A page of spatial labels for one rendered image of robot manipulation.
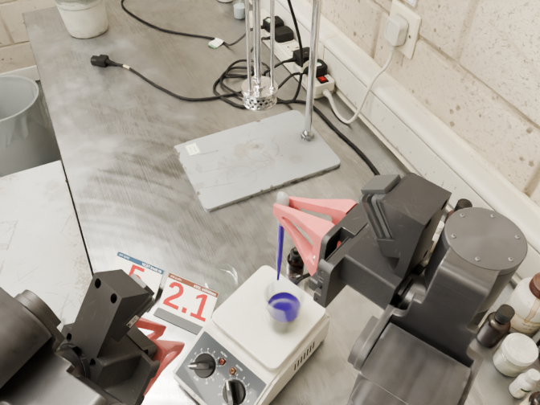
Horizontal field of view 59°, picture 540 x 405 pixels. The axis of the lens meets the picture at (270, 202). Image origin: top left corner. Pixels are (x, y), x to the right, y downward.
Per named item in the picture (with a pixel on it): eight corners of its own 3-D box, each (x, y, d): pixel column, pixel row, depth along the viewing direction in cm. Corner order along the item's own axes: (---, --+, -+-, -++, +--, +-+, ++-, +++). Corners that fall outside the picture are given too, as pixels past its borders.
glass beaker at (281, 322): (286, 346, 64) (288, 317, 58) (255, 322, 66) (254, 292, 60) (312, 314, 67) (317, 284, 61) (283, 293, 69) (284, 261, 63)
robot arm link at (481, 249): (438, 185, 37) (366, 292, 31) (554, 236, 34) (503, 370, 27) (405, 271, 46) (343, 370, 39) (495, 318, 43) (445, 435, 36)
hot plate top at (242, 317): (273, 374, 62) (273, 372, 61) (208, 319, 67) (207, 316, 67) (329, 311, 68) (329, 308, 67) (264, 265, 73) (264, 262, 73)
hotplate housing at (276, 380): (239, 444, 64) (235, 425, 58) (173, 380, 70) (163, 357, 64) (336, 328, 75) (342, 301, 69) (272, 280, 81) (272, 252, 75)
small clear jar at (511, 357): (484, 357, 72) (497, 341, 68) (507, 343, 73) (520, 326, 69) (508, 383, 69) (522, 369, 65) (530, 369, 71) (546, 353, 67)
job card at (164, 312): (202, 337, 74) (199, 325, 71) (153, 315, 76) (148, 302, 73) (221, 305, 78) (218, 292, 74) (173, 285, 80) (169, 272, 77)
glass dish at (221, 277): (200, 277, 81) (198, 270, 79) (229, 264, 83) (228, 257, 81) (213, 303, 78) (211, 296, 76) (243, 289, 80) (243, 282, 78)
